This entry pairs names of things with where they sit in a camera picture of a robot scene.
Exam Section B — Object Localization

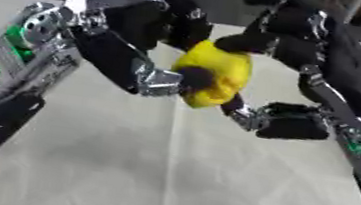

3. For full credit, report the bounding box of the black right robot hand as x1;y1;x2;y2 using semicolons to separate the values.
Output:
201;0;361;153

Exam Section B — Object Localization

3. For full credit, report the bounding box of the yellow soft toy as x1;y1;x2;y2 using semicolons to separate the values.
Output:
166;34;258;116

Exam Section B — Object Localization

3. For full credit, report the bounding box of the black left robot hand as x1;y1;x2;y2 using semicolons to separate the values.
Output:
50;0;229;107

